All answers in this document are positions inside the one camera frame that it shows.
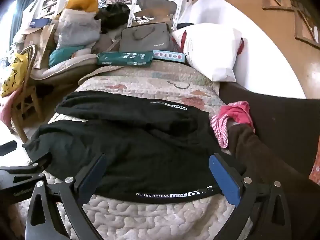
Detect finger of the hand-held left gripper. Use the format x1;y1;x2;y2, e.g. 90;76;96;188
0;154;54;181

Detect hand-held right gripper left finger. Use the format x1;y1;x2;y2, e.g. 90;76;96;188
25;152;107;240

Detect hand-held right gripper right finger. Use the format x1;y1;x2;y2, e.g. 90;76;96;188
209;152;293;240

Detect black pants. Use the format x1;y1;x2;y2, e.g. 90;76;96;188
24;91;248;204

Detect small black object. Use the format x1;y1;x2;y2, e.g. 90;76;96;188
0;141;17;157

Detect pink striped cloth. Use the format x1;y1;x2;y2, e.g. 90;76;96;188
210;101;255;148

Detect wooden chair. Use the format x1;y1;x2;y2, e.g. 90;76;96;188
9;46;43;143

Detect heart print quilted blanket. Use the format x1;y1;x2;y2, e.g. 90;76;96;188
15;61;253;240

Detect yellow plastic bag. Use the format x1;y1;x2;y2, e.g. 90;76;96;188
1;52;29;98

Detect beige cushion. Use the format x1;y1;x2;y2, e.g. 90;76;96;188
31;54;98;80

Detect teal cloth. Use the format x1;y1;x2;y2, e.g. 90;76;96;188
49;46;88;67

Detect green paper packet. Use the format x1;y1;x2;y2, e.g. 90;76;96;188
96;51;153;67

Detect brown paper bag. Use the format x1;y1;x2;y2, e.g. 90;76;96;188
34;25;58;69

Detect light blue flat box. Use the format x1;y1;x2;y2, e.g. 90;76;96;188
152;50;185;63

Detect grey laptop bag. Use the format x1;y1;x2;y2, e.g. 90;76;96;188
119;22;172;53

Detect clear plastic bag of clothes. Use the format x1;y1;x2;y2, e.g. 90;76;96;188
55;9;102;48

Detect white tote bag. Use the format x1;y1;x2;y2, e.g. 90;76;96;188
21;0;40;30

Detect black cloth pile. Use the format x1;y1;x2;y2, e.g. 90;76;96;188
95;2;130;33

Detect white bookshelf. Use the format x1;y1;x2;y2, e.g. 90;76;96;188
40;0;63;15

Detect white metal shelf rack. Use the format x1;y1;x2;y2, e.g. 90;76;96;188
127;0;194;29

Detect yellow cloth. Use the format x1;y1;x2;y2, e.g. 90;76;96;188
67;0;100;13

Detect white bag with red handles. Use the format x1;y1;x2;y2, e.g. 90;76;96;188
171;22;244;82

